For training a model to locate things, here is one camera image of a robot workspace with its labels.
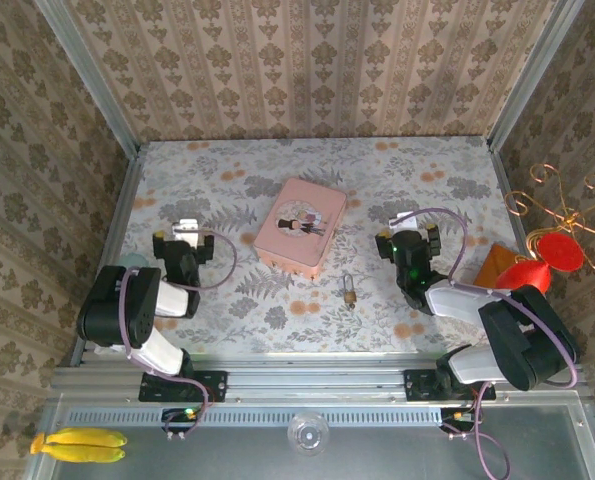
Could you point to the pink tin box cartoon couple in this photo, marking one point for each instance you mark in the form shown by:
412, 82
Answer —
302, 225

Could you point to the aluminium frame post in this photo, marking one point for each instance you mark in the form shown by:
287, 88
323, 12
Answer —
532, 75
89, 75

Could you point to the aluminium mounting rail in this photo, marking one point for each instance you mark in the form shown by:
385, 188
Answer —
317, 380

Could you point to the orange box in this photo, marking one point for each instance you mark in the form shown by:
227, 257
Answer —
494, 265

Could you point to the small brass padlock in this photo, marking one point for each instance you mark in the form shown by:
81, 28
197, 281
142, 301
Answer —
350, 296

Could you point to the teal translucent cup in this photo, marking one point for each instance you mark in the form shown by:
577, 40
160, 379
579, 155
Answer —
137, 259

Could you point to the black base plate right arm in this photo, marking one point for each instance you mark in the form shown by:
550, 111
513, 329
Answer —
419, 385

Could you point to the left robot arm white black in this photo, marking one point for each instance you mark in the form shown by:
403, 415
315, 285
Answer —
122, 310

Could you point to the clear plastic cup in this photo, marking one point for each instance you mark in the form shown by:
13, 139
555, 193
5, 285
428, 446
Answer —
308, 434

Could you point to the red cone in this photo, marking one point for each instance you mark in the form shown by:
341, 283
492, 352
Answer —
522, 277

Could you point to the black base plate left arm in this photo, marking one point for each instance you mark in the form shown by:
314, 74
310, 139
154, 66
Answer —
216, 385

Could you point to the aluminium side rail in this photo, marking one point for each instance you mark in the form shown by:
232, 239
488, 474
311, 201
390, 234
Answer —
514, 215
119, 225

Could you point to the yellow plush banana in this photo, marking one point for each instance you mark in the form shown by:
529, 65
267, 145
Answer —
84, 445

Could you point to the grey metal panel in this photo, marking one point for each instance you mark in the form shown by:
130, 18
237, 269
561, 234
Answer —
402, 455

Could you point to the red disc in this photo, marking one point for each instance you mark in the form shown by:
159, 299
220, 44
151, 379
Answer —
559, 251

